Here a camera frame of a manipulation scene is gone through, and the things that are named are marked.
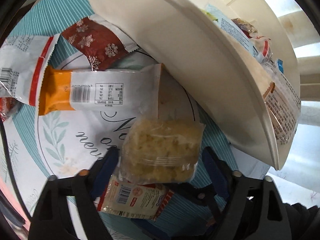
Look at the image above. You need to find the red striped white snack packet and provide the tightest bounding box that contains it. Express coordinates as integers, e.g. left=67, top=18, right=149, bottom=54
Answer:
left=97, top=175, right=174, bottom=220

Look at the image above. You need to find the clear bag yellow popcorn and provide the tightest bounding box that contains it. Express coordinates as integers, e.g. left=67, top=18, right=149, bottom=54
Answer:
left=119, top=118, right=205, bottom=185

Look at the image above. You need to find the orange and white snack packet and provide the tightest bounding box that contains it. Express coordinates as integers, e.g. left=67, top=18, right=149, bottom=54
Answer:
left=38, top=64, right=162, bottom=116

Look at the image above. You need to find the white red large snack bag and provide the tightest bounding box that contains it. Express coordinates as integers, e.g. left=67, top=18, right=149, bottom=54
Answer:
left=1, top=34, right=60, bottom=106

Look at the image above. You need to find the patterned teal white tablecloth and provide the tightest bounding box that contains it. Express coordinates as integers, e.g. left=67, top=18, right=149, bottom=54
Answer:
left=0, top=0, right=276, bottom=240

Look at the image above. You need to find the large clear bread bag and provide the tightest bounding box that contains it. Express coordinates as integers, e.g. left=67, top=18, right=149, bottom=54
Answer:
left=261, top=62, right=301, bottom=145

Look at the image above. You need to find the small red wrapped candy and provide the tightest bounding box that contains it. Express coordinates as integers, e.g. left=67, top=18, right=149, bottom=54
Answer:
left=0, top=98, right=22, bottom=122

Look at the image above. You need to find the dark red snowflake packet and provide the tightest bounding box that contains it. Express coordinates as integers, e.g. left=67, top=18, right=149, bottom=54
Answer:
left=61, top=14, right=138, bottom=71

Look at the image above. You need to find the white plastic storage bin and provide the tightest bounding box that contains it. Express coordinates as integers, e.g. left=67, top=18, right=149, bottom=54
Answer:
left=88, top=0, right=300, bottom=170

